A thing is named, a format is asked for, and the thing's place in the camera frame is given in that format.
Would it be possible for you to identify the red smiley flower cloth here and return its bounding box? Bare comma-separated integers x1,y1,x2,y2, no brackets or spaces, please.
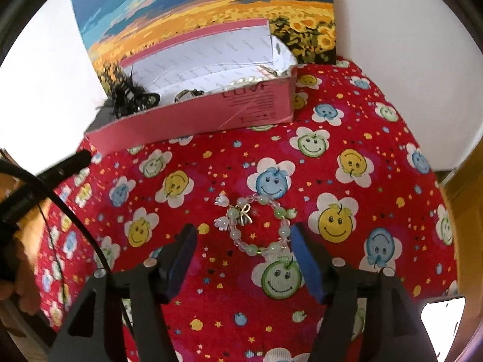
34,56,459,362

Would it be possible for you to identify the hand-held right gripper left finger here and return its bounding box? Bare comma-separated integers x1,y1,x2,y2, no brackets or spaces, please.
51,223,199,362

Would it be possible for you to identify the person's left hand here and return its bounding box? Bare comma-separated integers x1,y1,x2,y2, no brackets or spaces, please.
0,260,41,314

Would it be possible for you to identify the green crystal bead bracelet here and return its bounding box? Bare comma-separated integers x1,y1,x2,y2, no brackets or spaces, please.
214,193,299,257

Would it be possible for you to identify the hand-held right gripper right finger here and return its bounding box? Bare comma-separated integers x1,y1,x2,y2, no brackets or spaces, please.
290,222,442,362

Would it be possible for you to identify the black cable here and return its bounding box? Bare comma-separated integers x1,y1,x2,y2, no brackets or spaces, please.
0,149,134,330

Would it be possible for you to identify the sunflower field painting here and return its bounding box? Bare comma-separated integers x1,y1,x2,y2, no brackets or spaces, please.
68,0,337,100

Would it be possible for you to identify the white pearl bracelet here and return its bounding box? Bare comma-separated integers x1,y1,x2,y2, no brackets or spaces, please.
222,75,265,86

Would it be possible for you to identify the black feather hair accessory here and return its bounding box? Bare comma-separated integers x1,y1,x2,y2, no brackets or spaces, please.
94,66,162,119

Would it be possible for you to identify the pink cardboard box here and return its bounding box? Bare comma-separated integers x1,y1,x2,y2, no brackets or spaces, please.
84,18,299,155

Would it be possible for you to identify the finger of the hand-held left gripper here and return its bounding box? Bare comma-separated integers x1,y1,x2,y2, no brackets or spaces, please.
36,150,92,182

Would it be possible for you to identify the gold wristwatch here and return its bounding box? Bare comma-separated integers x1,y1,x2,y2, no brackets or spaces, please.
174,88,206,103

